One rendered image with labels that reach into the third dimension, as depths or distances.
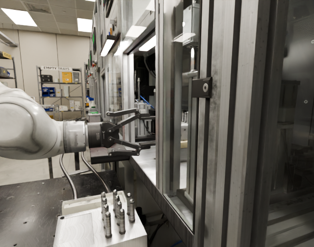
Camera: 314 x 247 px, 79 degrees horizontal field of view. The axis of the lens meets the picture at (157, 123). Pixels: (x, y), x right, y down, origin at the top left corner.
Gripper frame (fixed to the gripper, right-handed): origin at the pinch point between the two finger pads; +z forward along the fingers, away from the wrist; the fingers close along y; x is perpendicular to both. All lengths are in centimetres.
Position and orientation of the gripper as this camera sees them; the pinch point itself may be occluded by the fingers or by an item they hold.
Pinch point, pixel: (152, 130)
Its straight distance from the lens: 63.0
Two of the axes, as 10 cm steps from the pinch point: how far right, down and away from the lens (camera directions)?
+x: -3.5, -1.4, 9.3
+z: 9.4, -0.6, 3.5
